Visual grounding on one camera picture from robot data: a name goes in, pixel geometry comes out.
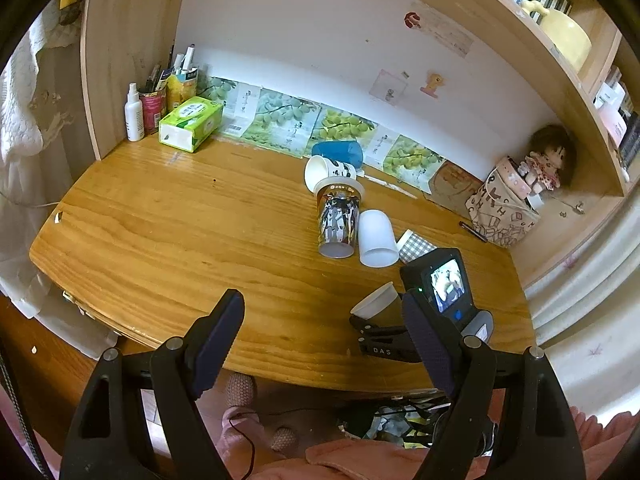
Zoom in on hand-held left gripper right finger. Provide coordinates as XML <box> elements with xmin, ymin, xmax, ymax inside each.
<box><xmin>402</xmin><ymin>292</ymin><xmax>587</xmax><ymax>480</ymax></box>

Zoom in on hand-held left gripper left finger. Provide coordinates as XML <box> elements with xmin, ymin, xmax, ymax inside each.
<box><xmin>60</xmin><ymin>289</ymin><xmax>246</xmax><ymax>480</ymax></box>

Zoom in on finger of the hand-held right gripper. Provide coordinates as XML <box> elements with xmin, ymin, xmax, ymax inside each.
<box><xmin>357</xmin><ymin>335</ymin><xmax>417</xmax><ymax>362</ymax></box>
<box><xmin>349</xmin><ymin>313</ymin><xmax>408</xmax><ymax>337</ymax></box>

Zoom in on brown paper cup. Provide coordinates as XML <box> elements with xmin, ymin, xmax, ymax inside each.
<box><xmin>350</xmin><ymin>281</ymin><xmax>405</xmax><ymax>329</ymax></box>

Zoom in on frosted white plastic cup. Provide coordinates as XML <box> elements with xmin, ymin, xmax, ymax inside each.
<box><xmin>358</xmin><ymin>209</ymin><xmax>400</xmax><ymax>268</ymax></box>

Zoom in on tall black white patterned cup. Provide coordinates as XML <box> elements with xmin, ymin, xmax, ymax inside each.
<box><xmin>315</xmin><ymin>182</ymin><xmax>365</xmax><ymax>260</ymax></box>

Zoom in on white paper cup panda print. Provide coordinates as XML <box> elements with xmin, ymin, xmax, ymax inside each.
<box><xmin>304</xmin><ymin>155</ymin><xmax>357</xmax><ymax>194</ymax></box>

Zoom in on blue plastic cup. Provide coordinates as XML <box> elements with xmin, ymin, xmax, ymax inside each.
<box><xmin>311</xmin><ymin>140</ymin><xmax>362</xmax><ymax>167</ymax></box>

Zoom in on pink slipper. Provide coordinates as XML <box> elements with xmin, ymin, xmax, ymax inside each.
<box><xmin>224</xmin><ymin>372</ymin><xmax>257</xmax><ymax>407</ymax></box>
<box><xmin>269</xmin><ymin>426</ymin><xmax>297</xmax><ymax>452</ymax></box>

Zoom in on black pen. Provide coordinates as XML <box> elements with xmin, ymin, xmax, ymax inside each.
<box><xmin>459</xmin><ymin>221</ymin><xmax>489</xmax><ymax>244</ymax></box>

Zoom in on letter print fabric bag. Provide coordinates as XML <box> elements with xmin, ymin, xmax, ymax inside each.
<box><xmin>465</xmin><ymin>156</ymin><xmax>542</xmax><ymax>247</ymax></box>

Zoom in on brown cardboard card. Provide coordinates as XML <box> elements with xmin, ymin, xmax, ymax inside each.
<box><xmin>425</xmin><ymin>160</ymin><xmax>483</xmax><ymax>209</ymax></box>

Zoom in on person's pink clothing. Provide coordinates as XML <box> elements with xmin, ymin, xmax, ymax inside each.
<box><xmin>214</xmin><ymin>392</ymin><xmax>640</xmax><ymax>480</ymax></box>

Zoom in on white stick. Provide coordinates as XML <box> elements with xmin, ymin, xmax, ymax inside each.
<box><xmin>360</xmin><ymin>174</ymin><xmax>419</xmax><ymax>200</ymax></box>

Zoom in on grape print poster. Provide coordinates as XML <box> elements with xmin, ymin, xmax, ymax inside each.
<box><xmin>243</xmin><ymin>88</ymin><xmax>321</xmax><ymax>156</ymax></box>
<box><xmin>199</xmin><ymin>76</ymin><xmax>239</xmax><ymax>109</ymax></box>
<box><xmin>365</xmin><ymin>133</ymin><xmax>447</xmax><ymax>187</ymax></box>
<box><xmin>310</xmin><ymin>104</ymin><xmax>377</xmax><ymax>145</ymax></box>

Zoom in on brown haired doll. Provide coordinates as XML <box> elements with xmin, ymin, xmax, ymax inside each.
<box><xmin>519</xmin><ymin>125</ymin><xmax>577</xmax><ymax>196</ymax></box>

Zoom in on pink paper note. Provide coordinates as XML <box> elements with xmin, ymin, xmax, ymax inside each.
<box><xmin>369</xmin><ymin>69</ymin><xmax>407</xmax><ymax>107</ymax></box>

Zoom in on green tissue box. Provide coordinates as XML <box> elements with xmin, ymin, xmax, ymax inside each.
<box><xmin>158</xmin><ymin>96</ymin><xmax>225</xmax><ymax>154</ymax></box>

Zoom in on white spray bottle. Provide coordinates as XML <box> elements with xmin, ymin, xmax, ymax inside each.
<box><xmin>124</xmin><ymin>83</ymin><xmax>145</xmax><ymax>142</ymax></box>

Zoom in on red pen holder can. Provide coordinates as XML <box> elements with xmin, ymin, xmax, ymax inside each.
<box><xmin>138</xmin><ymin>85</ymin><xmax>168</xmax><ymax>135</ymax></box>

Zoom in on yellow green pen holder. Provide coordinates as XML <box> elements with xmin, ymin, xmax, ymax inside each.
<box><xmin>167</xmin><ymin>70</ymin><xmax>199</xmax><ymax>114</ymax></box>

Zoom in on yellow teapot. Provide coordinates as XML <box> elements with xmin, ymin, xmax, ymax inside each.
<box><xmin>520</xmin><ymin>0</ymin><xmax>593</xmax><ymax>72</ymax></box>

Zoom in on white lace curtain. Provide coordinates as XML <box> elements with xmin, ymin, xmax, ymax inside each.
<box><xmin>0</xmin><ymin>7</ymin><xmax>121</xmax><ymax>361</ymax></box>

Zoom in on pile of packets and cables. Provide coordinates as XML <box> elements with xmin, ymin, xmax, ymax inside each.
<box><xmin>337</xmin><ymin>393</ymin><xmax>498</xmax><ymax>456</ymax></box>

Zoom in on thin black cable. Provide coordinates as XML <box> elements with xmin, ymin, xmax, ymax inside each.
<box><xmin>227</xmin><ymin>407</ymin><xmax>313</xmax><ymax>480</ymax></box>

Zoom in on yellow figure wall sticker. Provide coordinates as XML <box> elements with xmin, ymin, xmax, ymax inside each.
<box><xmin>419</xmin><ymin>73</ymin><xmax>448</xmax><ymax>96</ymax></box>

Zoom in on thick black cable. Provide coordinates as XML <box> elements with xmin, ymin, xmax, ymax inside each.
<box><xmin>0</xmin><ymin>337</ymin><xmax>53</xmax><ymax>480</ymax></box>

